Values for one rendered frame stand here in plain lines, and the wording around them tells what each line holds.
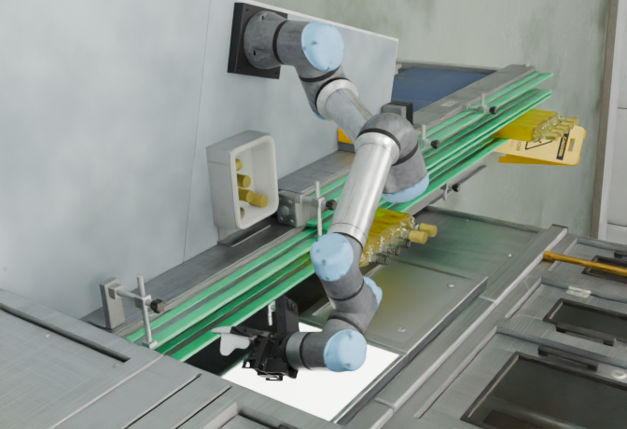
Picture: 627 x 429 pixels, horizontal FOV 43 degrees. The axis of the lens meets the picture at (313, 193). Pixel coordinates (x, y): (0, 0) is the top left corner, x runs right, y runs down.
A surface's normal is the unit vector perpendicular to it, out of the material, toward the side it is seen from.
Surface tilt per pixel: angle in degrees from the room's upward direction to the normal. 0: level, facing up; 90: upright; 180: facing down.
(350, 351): 21
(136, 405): 90
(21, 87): 0
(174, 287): 90
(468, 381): 90
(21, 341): 90
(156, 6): 0
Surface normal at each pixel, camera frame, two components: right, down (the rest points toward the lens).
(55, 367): -0.04, -0.93
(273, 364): -0.67, -0.49
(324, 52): 0.74, 0.10
